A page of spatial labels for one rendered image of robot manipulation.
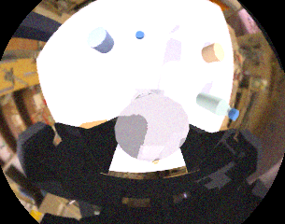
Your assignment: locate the small blue disc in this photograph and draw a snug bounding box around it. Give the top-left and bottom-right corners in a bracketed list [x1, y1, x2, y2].
[135, 31, 145, 40]

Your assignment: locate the tan cylinder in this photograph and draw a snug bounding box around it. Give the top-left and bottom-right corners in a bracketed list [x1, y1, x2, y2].
[201, 41, 225, 63]

